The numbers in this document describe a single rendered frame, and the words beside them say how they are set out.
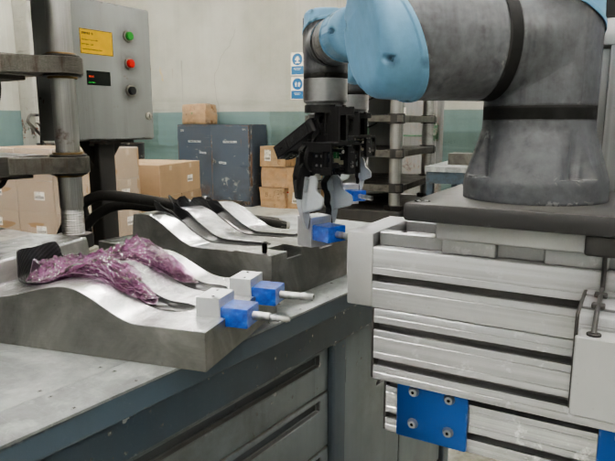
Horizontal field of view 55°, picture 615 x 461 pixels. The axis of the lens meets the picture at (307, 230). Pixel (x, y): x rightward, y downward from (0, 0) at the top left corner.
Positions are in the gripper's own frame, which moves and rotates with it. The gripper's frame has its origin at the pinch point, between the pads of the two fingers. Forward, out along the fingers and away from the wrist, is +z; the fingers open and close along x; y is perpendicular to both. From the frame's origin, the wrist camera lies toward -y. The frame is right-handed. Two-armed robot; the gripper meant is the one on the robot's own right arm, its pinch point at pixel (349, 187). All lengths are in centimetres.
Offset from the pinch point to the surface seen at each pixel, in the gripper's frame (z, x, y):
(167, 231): 5, -55, 17
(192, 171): 31, 110, -454
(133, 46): -40, -42, -56
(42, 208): 50, -41, -387
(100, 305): 8, -75, 51
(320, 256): 9.2, -29.6, 34.4
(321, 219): 0, -35, 44
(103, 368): 15, -76, 55
